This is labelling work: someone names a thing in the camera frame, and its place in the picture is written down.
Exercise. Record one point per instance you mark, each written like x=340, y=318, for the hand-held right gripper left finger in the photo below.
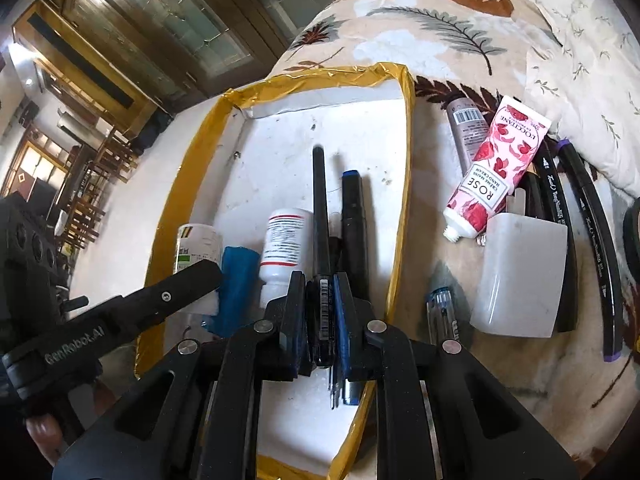
x=299, y=330

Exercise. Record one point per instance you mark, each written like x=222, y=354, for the pink rose hand cream tube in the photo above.
x=500, y=165

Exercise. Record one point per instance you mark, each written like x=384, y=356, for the wooden door glass panes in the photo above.
x=30, y=165

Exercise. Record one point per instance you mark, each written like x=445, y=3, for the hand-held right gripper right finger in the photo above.
x=344, y=330

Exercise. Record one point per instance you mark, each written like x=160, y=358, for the grey tube with barcode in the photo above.
x=465, y=125

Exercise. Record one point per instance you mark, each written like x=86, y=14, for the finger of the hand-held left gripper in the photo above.
x=170, y=300

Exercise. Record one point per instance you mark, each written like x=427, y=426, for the black marker blue ends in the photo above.
x=355, y=230

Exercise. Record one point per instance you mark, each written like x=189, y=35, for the white bottle red label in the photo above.
x=285, y=250

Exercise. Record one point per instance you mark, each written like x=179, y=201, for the white power adapter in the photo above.
x=520, y=275

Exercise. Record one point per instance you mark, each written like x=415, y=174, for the white twig printed quilt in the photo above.
x=590, y=35

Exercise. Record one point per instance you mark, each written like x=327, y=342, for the white bottle green label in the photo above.
x=197, y=245

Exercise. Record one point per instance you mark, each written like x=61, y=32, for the white foam tray yellow tape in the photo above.
x=280, y=160

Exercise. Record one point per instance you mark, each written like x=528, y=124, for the leaf printed blanket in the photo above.
x=425, y=35

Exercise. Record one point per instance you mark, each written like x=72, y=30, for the wooden glass-door cabinet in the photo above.
x=150, y=20

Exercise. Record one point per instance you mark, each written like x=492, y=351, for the wooden chair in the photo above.
x=112, y=157
x=82, y=225

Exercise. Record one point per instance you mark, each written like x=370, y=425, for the black marker purple ends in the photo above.
x=597, y=240

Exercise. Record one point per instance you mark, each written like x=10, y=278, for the person's left hand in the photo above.
x=42, y=435

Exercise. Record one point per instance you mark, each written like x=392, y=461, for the clear ballpoint pen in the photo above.
x=442, y=310

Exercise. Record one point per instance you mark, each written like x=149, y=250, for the tapered black pen with barcode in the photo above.
x=320, y=220

